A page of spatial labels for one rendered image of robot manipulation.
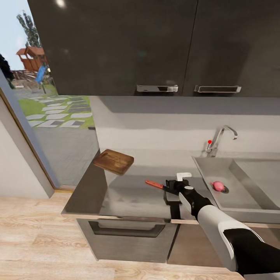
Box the cutting board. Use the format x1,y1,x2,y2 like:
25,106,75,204
93,149,135,174

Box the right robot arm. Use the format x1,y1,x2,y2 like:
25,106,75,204
166,172,280,280

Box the vidalia onion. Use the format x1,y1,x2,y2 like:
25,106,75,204
212,182,225,191

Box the parer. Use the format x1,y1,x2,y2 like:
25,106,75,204
146,179,179,194

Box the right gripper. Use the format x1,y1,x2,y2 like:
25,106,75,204
166,179,189,190

